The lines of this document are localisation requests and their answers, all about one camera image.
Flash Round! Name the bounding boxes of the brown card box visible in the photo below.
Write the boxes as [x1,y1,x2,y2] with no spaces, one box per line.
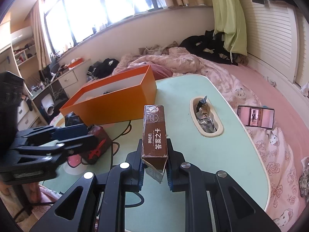
[141,105,168,183]

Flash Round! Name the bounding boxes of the black shiny lace bag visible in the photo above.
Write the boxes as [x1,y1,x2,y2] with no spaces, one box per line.
[65,112,84,127]

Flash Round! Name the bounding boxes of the dark red textured pouch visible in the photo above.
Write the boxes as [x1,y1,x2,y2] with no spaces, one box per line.
[80,125,112,165]

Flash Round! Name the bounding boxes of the white drawer cabinet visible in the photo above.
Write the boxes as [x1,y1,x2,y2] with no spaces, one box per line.
[59,59,92,98]

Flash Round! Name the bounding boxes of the pink floral quilt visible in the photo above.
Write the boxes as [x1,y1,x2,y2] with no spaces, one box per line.
[113,47,308,231]

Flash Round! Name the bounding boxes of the black clothes pile left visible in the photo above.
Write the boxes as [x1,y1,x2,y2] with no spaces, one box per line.
[87,58,119,79]

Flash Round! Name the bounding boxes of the black clothes pile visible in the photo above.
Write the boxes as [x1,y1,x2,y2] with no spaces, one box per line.
[87,58,119,79]
[179,30,238,66]

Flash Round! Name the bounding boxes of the beige window curtain left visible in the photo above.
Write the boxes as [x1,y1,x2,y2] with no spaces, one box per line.
[29,0,52,70]

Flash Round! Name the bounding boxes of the orange cardboard box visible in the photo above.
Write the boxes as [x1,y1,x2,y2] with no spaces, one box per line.
[60,66,157,126]

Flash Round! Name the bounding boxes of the foil wrappers in slot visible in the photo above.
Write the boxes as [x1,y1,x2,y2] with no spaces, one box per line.
[195,96,217,133]

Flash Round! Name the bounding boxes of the patterned cloth on bed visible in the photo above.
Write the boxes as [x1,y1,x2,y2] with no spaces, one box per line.
[299,157,309,203]

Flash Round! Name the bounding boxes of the smartphone on bed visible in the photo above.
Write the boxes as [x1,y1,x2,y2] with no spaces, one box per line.
[237,105,275,129]

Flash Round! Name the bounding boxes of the black clothes pile right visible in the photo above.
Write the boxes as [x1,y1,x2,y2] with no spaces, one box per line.
[179,30,238,66]

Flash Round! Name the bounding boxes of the green hanging cloth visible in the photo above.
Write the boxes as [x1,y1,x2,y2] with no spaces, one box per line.
[212,0,247,56]

